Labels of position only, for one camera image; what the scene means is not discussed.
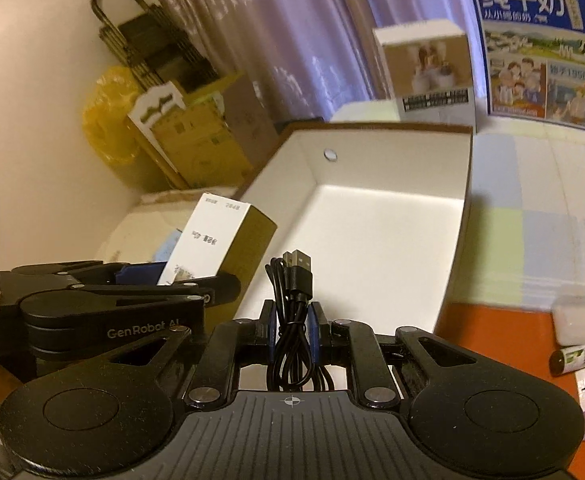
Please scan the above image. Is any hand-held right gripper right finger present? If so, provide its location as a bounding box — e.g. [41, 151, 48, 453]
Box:
[309, 302, 478, 408]

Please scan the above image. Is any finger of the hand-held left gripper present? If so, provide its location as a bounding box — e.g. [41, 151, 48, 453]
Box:
[12, 261, 167, 286]
[70, 274, 243, 308]

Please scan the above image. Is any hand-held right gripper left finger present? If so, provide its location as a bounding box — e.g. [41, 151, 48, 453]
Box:
[97, 302, 278, 408]

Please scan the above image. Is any black USB cable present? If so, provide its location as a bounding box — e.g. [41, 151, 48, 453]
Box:
[264, 249, 336, 392]

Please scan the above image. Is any white and olive carton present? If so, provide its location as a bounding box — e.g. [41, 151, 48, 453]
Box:
[157, 192, 278, 306]

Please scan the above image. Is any large white box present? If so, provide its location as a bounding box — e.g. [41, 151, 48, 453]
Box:
[232, 122, 474, 338]

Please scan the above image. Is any small white spray bottle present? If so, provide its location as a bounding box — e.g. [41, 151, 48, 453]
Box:
[549, 343, 585, 379]

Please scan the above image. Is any yellowish cardboard box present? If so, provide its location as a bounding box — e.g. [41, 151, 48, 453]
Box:
[152, 105, 253, 189]

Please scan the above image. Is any yellow plastic bag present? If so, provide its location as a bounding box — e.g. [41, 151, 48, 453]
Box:
[82, 66, 144, 166]

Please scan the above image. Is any white scalloped cardboard piece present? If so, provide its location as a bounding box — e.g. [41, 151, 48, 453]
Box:
[127, 85, 189, 192]

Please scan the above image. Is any black folding rack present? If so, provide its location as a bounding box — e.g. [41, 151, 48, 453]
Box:
[91, 0, 220, 97]

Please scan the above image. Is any checked cloth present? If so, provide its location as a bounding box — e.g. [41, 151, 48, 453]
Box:
[447, 127, 585, 312]

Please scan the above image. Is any purple curtain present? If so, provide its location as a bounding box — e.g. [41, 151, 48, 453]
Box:
[137, 0, 473, 126]

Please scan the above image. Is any white product box with photo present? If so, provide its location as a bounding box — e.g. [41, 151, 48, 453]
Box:
[373, 19, 476, 123]

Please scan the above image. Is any blue milk carton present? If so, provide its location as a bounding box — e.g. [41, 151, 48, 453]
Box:
[465, 0, 585, 133]

